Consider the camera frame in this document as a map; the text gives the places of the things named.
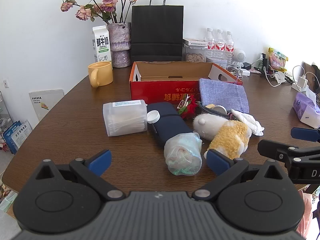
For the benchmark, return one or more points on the flat white printed box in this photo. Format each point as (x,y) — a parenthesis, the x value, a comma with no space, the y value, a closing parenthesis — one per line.
(195,42)

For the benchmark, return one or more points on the white earphones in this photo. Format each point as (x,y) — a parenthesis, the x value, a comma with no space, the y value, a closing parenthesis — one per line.
(233,70)

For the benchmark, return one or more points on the small green bottle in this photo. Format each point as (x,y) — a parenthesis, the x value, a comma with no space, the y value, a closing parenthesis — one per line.
(261,62)

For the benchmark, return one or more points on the purple mottled vase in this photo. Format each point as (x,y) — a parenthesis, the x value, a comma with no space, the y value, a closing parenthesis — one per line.
(120,45)

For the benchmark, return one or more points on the navy blue pouch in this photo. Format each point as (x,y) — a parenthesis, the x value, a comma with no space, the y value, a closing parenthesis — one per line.
(170,127)

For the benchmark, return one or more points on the white yellow plush toy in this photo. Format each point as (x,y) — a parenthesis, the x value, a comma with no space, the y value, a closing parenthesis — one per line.
(230,137)

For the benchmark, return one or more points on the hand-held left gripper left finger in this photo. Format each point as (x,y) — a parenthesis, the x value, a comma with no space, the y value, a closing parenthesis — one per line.
(101,162)

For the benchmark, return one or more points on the red fabric flower clip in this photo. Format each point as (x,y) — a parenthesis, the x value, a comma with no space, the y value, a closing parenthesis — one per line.
(190,110)

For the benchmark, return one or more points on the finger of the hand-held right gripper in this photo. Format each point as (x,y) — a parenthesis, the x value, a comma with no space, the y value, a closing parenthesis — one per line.
(275,150)
(301,133)

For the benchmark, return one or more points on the red cardboard box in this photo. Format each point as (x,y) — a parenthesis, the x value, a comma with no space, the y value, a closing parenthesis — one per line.
(155,90)

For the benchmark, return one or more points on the white leaning board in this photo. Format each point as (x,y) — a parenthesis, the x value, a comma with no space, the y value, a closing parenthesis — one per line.
(47,102)

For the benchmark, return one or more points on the white green milk carton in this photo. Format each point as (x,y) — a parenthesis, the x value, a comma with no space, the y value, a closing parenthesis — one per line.
(102,45)

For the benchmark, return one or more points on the purple cloth bag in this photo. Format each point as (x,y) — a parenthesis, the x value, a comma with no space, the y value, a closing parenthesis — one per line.
(222,92)

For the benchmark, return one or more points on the white plug charger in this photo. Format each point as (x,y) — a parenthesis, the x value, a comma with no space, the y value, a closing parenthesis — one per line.
(302,82)

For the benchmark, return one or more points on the black power adapter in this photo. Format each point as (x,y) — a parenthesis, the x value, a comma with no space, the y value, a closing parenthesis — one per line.
(247,65)

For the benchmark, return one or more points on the brown board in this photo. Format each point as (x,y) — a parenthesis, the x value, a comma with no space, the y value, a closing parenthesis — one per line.
(312,72)

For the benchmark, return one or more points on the pink printed tube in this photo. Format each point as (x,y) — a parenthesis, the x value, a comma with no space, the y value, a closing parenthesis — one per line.
(256,70)

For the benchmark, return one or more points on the pink cloth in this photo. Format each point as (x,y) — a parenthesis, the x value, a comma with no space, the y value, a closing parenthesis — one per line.
(307,212)

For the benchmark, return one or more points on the white ribbed cap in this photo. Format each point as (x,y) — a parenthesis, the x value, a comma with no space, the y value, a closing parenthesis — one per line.
(153,117)

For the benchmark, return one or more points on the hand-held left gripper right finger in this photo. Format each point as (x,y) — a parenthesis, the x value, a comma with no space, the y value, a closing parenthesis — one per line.
(217,161)

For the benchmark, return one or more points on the clear plastic bag bundle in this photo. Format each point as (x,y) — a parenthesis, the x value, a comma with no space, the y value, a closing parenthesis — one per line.
(182,155)

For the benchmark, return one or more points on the white charger block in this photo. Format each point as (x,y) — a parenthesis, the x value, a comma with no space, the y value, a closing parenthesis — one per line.
(245,73)

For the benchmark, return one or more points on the black stand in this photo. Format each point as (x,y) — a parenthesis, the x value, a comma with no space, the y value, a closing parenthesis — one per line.
(265,66)

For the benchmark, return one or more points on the black paper bag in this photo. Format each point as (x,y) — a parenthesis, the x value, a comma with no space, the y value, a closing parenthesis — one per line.
(157,30)

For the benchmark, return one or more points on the white round puck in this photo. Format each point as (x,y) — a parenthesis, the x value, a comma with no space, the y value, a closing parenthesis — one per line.
(220,109)

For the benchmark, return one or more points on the blue printed box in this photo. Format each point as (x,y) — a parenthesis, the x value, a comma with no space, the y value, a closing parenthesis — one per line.
(8,137)

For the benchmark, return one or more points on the white cloth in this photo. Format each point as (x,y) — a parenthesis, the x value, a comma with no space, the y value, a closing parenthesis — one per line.
(247,122)

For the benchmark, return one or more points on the purple tissue pack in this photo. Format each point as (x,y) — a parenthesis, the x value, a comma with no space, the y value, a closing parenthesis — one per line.
(305,107)

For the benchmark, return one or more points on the yellow pink snack packet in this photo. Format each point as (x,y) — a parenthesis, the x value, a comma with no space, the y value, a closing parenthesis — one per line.
(277,58)

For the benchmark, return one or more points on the white robot speaker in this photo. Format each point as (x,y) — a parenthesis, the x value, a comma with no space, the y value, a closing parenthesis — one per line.
(240,55)

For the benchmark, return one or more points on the white wall socket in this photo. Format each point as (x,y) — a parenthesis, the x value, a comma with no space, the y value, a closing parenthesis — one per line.
(5,82)

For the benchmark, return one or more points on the clear cotton swab box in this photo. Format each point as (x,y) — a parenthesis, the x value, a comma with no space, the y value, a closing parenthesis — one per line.
(125,120)

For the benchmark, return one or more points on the clear seed container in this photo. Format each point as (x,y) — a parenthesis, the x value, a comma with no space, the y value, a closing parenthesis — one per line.
(195,56)

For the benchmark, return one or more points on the yellow mug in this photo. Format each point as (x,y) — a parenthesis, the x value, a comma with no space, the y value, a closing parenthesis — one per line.
(103,75)

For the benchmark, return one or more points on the printed white card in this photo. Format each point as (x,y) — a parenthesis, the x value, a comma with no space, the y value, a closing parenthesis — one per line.
(22,133)

